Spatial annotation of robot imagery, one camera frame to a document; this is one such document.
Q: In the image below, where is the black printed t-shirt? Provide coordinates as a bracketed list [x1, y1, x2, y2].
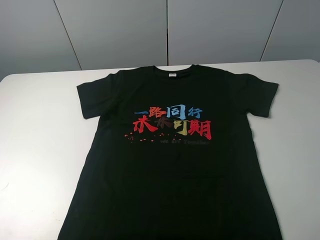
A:
[58, 65, 282, 240]

